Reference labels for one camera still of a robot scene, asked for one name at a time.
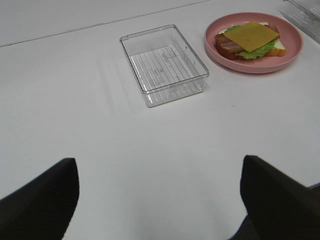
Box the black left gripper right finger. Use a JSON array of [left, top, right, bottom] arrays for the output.
[[231, 155, 320, 240]]

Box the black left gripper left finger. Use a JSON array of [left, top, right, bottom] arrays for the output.
[[0, 158, 80, 240]]

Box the green lettuce leaf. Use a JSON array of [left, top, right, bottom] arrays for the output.
[[220, 28, 278, 60]]

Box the bread slice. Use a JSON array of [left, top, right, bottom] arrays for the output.
[[216, 21, 287, 61]]

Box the pink ham bacon slice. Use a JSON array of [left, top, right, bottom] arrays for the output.
[[213, 24, 281, 60]]

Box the yellow cheese slice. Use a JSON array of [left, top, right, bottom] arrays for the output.
[[220, 21, 280, 53]]

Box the pink round plate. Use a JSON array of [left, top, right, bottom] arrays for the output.
[[204, 12, 304, 74]]

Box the left clear plastic tray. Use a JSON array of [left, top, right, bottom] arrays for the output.
[[119, 24, 210, 108]]

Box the clear plastic tray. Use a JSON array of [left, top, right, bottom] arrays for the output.
[[119, 24, 210, 108], [279, 0, 320, 44]]

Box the right clear plastic tray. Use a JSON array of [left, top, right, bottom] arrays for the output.
[[279, 0, 320, 44]]

